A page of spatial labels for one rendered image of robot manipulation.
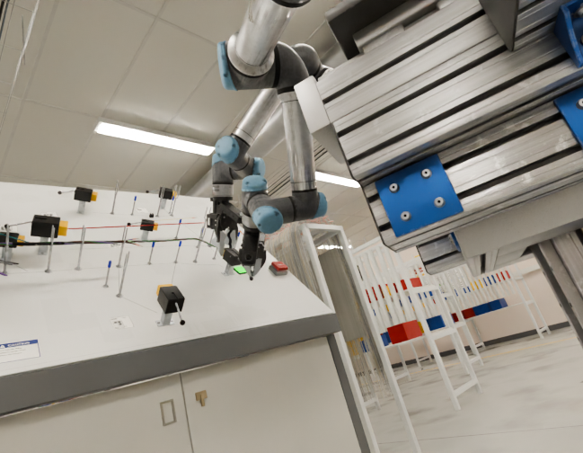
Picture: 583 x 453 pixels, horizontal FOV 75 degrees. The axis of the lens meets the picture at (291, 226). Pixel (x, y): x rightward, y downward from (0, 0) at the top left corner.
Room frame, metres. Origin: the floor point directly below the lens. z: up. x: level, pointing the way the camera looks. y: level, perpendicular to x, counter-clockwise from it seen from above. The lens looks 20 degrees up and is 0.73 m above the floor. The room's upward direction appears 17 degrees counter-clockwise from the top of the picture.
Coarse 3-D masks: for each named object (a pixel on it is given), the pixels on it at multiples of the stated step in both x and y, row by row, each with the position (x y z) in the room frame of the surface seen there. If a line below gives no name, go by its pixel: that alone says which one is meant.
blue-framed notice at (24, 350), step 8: (0, 344) 0.78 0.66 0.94; (8, 344) 0.78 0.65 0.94; (16, 344) 0.79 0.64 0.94; (24, 344) 0.80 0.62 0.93; (32, 344) 0.81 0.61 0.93; (0, 352) 0.76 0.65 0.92; (8, 352) 0.77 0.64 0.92; (16, 352) 0.78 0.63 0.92; (24, 352) 0.79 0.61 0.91; (32, 352) 0.80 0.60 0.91; (0, 360) 0.75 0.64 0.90; (8, 360) 0.76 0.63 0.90; (16, 360) 0.77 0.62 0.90
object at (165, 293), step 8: (160, 288) 0.96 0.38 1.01; (168, 288) 0.97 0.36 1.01; (176, 288) 0.99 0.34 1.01; (160, 296) 0.97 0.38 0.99; (168, 296) 0.95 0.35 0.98; (176, 296) 0.96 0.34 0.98; (160, 304) 0.97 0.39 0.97; (168, 304) 0.95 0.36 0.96; (176, 304) 0.96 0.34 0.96; (168, 312) 0.96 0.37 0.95; (176, 312) 0.98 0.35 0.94; (160, 320) 1.02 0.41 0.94; (168, 320) 1.01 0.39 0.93
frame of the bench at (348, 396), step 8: (328, 336) 1.41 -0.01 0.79; (336, 344) 1.43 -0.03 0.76; (336, 352) 1.42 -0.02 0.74; (336, 360) 1.41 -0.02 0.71; (336, 368) 1.40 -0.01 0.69; (344, 368) 1.43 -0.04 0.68; (344, 376) 1.42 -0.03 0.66; (344, 384) 1.41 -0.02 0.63; (344, 392) 1.40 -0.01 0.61; (352, 400) 1.42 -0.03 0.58; (352, 408) 1.41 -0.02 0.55; (352, 416) 1.41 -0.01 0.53; (360, 424) 1.42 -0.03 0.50; (360, 432) 1.42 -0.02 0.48; (360, 440) 1.41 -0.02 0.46; (360, 448) 1.40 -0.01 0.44; (368, 448) 1.43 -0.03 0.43
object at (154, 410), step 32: (160, 384) 0.98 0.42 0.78; (32, 416) 0.79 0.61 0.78; (64, 416) 0.83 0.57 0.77; (96, 416) 0.87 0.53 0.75; (128, 416) 0.92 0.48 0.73; (160, 416) 0.97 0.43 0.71; (0, 448) 0.76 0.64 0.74; (32, 448) 0.79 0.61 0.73; (64, 448) 0.83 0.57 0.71; (96, 448) 0.87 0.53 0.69; (128, 448) 0.92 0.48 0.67; (160, 448) 0.96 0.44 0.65
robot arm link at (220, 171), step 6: (216, 156) 1.15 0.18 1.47; (216, 162) 1.16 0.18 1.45; (222, 162) 1.16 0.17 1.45; (216, 168) 1.17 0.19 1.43; (222, 168) 1.17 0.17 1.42; (228, 168) 1.16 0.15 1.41; (216, 174) 1.18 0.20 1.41; (222, 174) 1.18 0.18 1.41; (228, 174) 1.18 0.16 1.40; (216, 180) 1.19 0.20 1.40; (222, 180) 1.18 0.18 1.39; (228, 180) 1.20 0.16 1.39
